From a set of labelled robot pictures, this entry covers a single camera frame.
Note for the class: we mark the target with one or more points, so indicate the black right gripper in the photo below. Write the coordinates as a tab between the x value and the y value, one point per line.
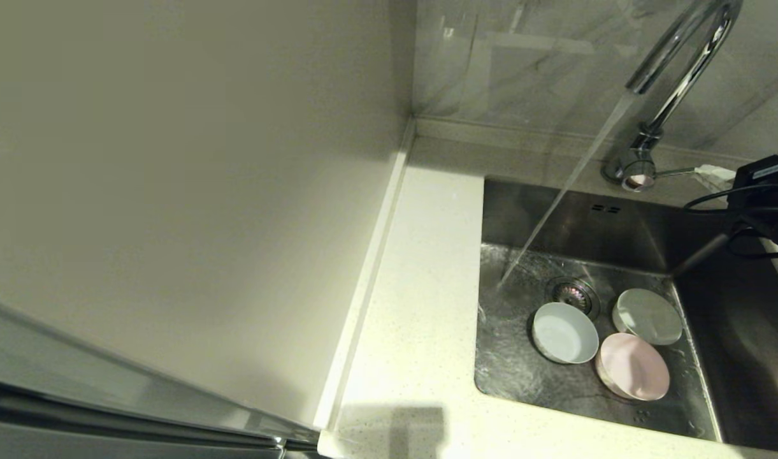
774	217

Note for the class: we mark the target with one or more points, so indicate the chrome faucet lever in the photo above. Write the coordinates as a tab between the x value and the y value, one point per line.
637	178

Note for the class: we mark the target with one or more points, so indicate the stainless steel sink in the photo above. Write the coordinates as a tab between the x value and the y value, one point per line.
510	376

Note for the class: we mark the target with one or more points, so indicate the round metal drain strainer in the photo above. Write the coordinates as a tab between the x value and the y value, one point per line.
572	292

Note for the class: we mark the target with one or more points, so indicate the pale green bowl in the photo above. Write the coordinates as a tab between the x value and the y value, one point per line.
648	317

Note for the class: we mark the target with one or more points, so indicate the chrome gooseneck faucet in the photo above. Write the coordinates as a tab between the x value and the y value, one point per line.
688	70

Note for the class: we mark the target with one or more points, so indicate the stainless steel appliance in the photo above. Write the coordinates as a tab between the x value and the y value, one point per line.
76	414

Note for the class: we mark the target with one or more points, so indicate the pale pink bowl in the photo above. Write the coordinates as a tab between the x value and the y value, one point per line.
633	368

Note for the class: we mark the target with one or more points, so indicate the pale blue bowl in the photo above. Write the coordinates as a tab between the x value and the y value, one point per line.
565	333

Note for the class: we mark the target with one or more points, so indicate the running water stream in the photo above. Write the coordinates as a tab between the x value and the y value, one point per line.
570	182

